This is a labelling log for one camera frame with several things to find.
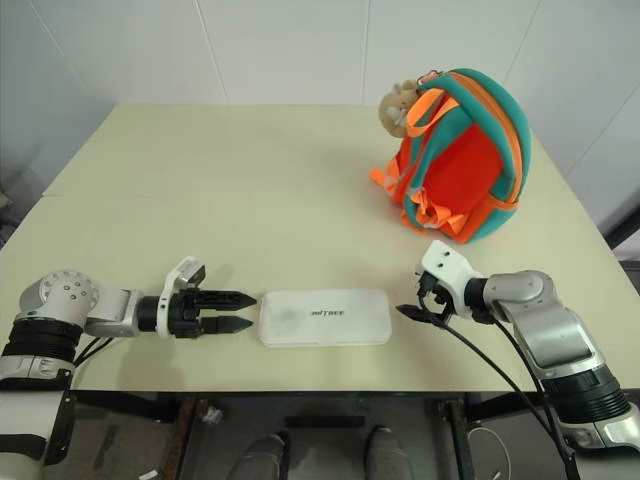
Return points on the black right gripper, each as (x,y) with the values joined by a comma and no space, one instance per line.
(434,295)

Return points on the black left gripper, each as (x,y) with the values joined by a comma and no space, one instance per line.
(184,312)

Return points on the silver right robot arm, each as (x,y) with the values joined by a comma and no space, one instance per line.
(550,330)

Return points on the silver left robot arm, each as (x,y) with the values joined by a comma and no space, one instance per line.
(65,300)

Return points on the white flat plastic box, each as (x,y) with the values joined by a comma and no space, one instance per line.
(325,320)

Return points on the orange and teal backpack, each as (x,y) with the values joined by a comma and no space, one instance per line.
(460,165)

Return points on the small white plug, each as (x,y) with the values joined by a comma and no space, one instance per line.
(214,414)

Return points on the rusty brown metal bar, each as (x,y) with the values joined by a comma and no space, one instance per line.
(192,435)

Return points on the black flat bar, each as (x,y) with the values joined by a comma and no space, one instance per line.
(325,421)

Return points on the dark furniture edge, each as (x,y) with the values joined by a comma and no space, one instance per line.
(625,230)

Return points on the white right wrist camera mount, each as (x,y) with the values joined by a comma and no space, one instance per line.
(450,267)

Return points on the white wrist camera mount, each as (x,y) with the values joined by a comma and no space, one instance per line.
(450,267)
(181,272)

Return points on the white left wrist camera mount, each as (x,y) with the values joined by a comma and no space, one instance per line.
(181,272)

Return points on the black table frame leg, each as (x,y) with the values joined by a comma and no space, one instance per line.
(455,435)

